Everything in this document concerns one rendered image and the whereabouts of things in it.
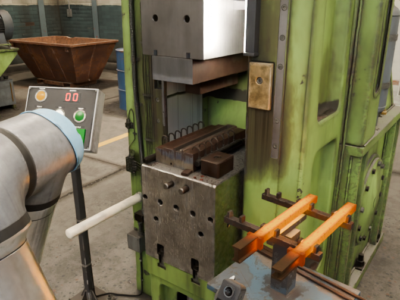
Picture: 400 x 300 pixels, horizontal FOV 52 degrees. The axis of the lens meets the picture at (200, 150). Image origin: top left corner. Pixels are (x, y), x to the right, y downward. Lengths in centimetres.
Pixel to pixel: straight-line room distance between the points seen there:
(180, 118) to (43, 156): 139
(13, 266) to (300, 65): 117
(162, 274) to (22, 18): 930
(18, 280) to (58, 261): 228
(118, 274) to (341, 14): 189
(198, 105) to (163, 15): 61
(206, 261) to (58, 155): 118
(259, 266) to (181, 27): 90
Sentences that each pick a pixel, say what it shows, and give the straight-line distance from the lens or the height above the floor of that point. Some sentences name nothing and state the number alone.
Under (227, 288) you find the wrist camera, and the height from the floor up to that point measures 104.
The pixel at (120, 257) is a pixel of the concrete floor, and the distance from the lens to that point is 280.
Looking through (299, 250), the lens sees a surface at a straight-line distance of 110.
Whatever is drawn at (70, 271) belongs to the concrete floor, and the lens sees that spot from 275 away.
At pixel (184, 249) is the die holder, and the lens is 178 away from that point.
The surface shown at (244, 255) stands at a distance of 112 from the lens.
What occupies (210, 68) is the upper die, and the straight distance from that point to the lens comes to 164.
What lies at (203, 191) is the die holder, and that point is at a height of 88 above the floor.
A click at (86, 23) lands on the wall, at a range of 1069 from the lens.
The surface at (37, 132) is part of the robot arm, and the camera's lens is 63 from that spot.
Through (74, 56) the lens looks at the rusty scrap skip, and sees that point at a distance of 780.
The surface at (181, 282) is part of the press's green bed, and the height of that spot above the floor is 40.
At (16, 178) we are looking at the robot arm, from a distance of 58.
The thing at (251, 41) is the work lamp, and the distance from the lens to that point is 152.
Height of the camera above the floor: 157
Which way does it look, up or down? 20 degrees down
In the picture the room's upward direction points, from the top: straight up
